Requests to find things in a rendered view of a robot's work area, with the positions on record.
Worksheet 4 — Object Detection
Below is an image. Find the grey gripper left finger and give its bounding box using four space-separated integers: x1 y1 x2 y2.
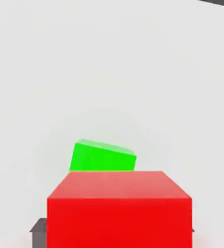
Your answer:
15 217 48 248

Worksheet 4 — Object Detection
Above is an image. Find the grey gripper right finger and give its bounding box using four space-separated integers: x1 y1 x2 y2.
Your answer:
191 228 210 248

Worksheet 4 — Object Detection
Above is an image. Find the small red cube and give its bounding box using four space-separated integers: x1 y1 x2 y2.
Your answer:
46 170 193 248

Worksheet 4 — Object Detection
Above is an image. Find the small green cube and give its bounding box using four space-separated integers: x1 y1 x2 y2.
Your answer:
68 138 137 172

